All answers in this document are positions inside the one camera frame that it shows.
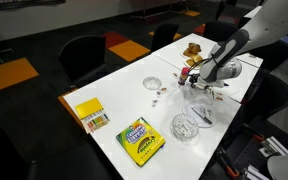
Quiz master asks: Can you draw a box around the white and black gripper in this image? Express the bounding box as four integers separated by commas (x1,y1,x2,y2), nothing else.
179,73,227,89

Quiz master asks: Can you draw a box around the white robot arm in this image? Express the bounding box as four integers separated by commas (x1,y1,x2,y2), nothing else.
178,0,288,88

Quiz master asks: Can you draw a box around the clear cut-glass bowl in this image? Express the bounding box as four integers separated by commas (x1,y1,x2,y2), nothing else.
169,114,199,142

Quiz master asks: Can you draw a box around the golden bread roll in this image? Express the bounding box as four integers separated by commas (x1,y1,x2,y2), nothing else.
186,55,203,67

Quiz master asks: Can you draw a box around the stacked brown pastry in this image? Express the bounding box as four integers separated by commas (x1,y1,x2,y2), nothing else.
183,43,201,57

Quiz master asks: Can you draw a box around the small candy wrapper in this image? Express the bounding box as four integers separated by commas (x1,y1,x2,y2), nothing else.
160,87,167,92

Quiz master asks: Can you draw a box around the white plate with marker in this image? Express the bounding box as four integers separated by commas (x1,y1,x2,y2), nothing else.
183,102,217,128

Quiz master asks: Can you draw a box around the small clear glass dish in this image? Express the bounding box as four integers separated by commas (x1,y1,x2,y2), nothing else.
143,76,162,90

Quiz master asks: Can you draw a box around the white grey-capped marker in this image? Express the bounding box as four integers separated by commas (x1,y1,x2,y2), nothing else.
192,107,212,125

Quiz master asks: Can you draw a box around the black office chair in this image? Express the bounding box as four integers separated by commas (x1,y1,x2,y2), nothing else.
58,35,108,88
151,24,179,52
203,21,237,42

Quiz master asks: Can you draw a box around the black office chair right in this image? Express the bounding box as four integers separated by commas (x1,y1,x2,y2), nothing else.
203,21,237,42

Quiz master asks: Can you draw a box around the yellow green crayon box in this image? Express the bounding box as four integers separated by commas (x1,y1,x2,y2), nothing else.
116,117,166,167

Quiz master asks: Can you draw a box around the open marker pack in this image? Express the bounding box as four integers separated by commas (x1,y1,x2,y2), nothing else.
84,110,109,132

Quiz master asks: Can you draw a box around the yellow sticky note pad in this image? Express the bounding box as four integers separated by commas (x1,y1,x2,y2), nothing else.
75,98,103,119

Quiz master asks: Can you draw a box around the black office chair left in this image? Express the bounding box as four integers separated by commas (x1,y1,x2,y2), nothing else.
58,35,108,88

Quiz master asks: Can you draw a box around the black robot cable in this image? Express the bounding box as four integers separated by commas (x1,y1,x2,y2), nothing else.
187,54,218,78

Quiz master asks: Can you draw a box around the orange handled tool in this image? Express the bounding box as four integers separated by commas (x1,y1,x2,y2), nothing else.
217,149,240,180

